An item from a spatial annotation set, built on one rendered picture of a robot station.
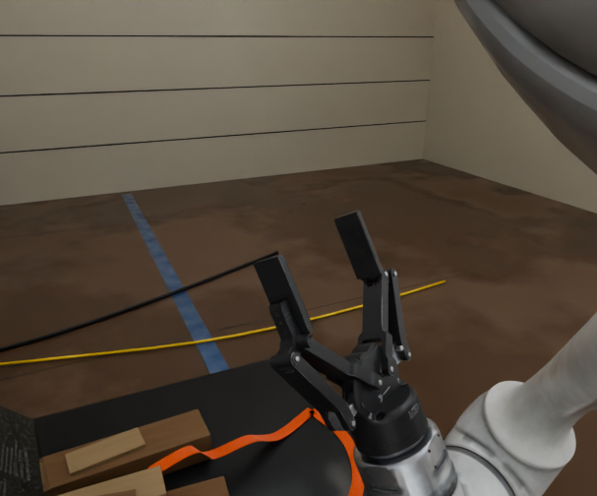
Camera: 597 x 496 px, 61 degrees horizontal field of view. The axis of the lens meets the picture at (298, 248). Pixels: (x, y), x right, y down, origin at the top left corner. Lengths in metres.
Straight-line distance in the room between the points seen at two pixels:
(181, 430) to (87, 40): 4.10
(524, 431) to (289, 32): 5.52
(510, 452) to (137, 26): 5.17
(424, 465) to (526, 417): 0.14
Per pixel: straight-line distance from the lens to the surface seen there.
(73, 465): 1.99
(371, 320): 0.53
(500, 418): 0.61
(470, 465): 0.60
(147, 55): 5.47
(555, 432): 0.60
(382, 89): 6.51
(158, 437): 2.02
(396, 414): 0.50
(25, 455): 1.24
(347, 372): 0.47
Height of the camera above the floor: 1.45
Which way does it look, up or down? 22 degrees down
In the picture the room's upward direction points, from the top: straight up
